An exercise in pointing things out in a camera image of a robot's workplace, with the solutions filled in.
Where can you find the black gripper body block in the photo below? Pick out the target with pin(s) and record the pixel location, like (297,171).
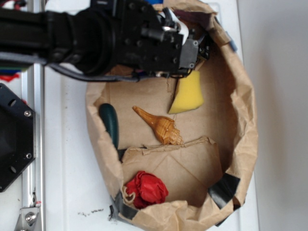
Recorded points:
(155,43)

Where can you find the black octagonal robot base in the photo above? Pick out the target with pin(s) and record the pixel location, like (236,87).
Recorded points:
(16,137)

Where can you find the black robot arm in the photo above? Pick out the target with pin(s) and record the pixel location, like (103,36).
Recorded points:
(112,40)

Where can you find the yellow green sponge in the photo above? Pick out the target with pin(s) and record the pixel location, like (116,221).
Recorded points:
(188,94)

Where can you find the dark green oblong object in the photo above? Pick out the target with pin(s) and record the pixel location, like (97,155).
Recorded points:
(108,116)

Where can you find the orange spiral seashell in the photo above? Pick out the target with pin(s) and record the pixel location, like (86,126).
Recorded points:
(162,126)

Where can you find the brown paper bag tray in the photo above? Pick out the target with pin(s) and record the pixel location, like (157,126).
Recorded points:
(207,177)

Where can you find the red crumpled paper ball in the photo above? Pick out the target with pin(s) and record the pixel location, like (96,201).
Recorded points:
(146,189)

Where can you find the aluminium rail with bracket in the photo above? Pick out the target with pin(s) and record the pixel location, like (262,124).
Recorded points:
(32,213)

